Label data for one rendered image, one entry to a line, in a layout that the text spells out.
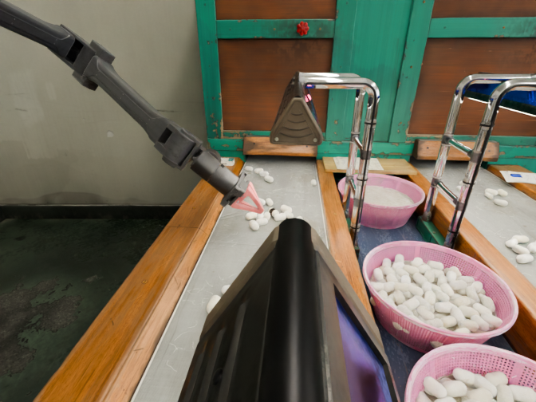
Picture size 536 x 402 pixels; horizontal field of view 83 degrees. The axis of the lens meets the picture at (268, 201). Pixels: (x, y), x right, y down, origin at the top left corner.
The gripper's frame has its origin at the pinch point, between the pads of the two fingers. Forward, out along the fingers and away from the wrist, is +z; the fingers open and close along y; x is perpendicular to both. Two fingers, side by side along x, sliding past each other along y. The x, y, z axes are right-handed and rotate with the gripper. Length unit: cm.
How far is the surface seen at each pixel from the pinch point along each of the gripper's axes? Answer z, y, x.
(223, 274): 0.4, -16.4, 9.5
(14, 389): -19, -3, 124
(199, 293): -2.4, -22.2, 12.0
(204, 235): -6.3, -3.2, 13.9
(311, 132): -8.4, -21.4, -25.4
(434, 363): 26.7, -34.6, -15.0
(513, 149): 69, 57, -62
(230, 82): -30, 58, -7
